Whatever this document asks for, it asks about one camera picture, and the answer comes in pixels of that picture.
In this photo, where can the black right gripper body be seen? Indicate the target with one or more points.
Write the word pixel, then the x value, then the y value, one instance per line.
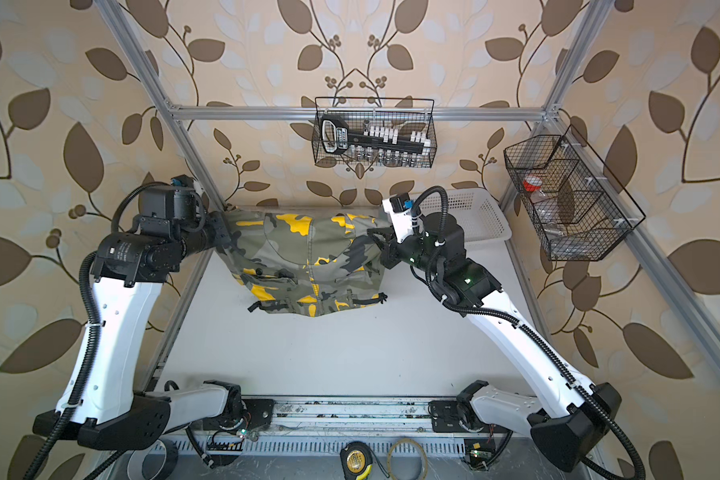
pixel 412 252

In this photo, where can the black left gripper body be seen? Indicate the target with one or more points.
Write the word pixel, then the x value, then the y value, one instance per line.
pixel 216 231

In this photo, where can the camouflage trousers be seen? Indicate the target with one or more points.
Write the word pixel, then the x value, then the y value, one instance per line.
pixel 305 264

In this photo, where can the white plastic basket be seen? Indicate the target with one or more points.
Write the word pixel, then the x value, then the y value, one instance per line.
pixel 479 215

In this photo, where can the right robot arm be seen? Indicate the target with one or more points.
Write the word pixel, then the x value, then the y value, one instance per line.
pixel 567 415

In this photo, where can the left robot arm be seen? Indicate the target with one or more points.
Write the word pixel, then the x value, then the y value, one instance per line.
pixel 153 230

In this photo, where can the black socket set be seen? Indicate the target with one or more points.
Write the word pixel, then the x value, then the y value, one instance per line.
pixel 336 137

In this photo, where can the yellow tape measure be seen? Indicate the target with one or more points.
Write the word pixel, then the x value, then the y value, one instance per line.
pixel 356 461

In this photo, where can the grey tape roll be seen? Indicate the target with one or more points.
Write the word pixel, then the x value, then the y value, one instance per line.
pixel 157 462

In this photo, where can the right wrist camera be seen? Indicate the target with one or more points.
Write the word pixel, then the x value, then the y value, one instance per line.
pixel 399 208

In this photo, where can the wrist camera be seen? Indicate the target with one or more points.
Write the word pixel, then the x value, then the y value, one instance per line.
pixel 399 208
pixel 188 182

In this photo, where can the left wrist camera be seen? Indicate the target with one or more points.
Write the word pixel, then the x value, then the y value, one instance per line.
pixel 188 182

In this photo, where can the black wire basket centre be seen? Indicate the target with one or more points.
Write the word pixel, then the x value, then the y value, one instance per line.
pixel 408 114

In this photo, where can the black wire basket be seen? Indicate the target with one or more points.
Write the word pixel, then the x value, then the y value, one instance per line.
pixel 408 114
pixel 583 211

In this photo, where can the black wire basket right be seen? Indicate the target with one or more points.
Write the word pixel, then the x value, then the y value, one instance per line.
pixel 583 211

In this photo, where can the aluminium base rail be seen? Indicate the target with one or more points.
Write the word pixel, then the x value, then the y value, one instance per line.
pixel 360 414

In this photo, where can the aluminium frame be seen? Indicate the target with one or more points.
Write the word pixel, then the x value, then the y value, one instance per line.
pixel 596 122

